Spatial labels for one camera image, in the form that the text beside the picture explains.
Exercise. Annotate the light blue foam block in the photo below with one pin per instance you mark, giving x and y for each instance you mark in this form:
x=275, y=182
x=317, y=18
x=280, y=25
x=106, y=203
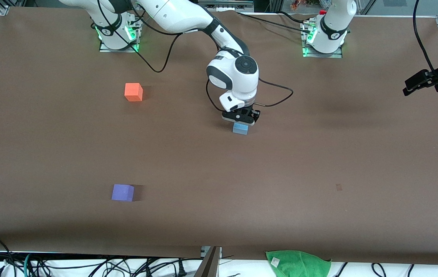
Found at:
x=240, y=129

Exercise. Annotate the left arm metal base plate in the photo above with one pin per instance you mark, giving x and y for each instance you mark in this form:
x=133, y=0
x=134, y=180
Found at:
x=338, y=54

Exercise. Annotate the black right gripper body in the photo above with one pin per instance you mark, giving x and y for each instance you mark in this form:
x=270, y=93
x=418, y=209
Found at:
x=250, y=114

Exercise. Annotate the green microfibre cloth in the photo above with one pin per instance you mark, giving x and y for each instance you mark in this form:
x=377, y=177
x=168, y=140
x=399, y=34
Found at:
x=300, y=265

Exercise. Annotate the purple foam block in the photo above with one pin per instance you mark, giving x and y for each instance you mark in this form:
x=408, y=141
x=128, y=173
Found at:
x=122, y=192

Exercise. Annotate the aluminium post with bracket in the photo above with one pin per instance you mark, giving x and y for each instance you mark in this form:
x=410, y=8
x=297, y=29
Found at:
x=208, y=265

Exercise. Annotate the aluminium rail with sockets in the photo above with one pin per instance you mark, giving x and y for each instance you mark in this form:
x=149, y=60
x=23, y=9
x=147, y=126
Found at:
x=224, y=5

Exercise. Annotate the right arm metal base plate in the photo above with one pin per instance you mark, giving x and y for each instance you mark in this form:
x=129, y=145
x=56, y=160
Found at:
x=105, y=47

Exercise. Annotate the brown table cover sheet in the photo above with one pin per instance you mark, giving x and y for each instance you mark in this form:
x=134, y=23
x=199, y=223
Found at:
x=219, y=184

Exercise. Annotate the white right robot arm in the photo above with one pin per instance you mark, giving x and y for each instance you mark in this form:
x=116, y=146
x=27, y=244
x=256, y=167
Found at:
x=238, y=77

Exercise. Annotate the orange foam block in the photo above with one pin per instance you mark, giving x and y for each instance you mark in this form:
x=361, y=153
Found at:
x=133, y=92

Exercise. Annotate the small aluminium corner bracket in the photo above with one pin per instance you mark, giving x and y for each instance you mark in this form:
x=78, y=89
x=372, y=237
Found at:
x=3, y=9

